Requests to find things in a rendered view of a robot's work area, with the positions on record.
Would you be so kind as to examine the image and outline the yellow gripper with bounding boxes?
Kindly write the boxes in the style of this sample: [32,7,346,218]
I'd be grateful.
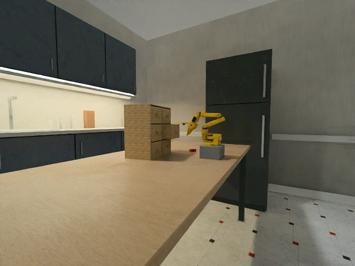
[183,122,198,135]

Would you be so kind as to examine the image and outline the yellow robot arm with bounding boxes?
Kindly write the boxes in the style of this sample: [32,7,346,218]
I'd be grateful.
[191,111,225,146]

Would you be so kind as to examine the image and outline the wooden drawer front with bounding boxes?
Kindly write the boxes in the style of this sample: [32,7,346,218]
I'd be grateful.
[151,124,161,141]
[151,141,162,159]
[162,124,180,139]
[151,106,161,122]
[162,108,170,122]
[162,139,170,154]

